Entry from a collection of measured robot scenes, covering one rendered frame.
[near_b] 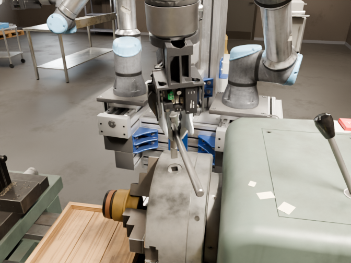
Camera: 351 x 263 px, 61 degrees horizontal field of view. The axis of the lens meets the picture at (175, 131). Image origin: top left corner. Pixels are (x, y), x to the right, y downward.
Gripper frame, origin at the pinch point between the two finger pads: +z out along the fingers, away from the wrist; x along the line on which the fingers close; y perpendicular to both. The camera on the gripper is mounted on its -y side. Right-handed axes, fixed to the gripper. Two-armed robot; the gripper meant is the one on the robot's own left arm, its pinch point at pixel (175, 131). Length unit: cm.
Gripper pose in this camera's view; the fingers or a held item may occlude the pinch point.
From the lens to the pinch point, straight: 57.4
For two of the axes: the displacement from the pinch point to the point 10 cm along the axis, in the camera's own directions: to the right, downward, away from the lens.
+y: 1.7, 6.0, -7.8
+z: 0.3, 7.9, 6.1
